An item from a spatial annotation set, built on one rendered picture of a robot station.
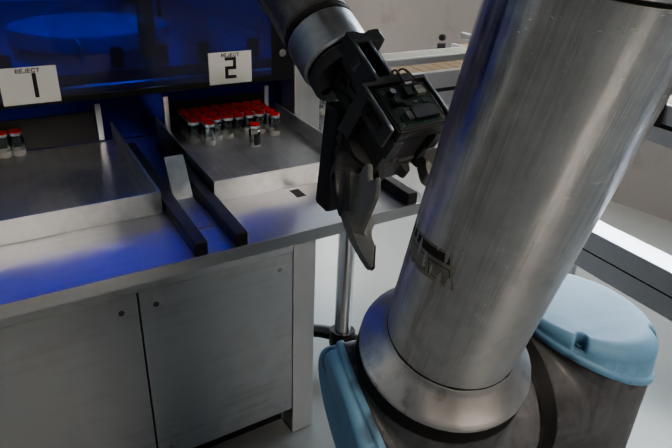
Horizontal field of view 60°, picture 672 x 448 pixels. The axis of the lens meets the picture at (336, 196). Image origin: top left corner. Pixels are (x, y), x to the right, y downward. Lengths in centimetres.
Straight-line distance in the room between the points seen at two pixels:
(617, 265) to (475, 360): 135
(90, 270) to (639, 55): 67
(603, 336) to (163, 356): 106
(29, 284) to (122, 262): 11
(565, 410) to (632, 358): 6
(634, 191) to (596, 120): 306
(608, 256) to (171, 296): 111
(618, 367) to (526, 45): 29
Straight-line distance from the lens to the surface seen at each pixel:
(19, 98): 107
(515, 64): 24
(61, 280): 77
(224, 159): 106
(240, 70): 114
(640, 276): 165
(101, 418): 144
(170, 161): 93
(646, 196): 329
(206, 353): 141
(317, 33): 56
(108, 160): 110
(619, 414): 50
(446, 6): 369
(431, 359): 35
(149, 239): 83
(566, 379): 46
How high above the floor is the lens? 128
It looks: 26 degrees down
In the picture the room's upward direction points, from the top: 2 degrees clockwise
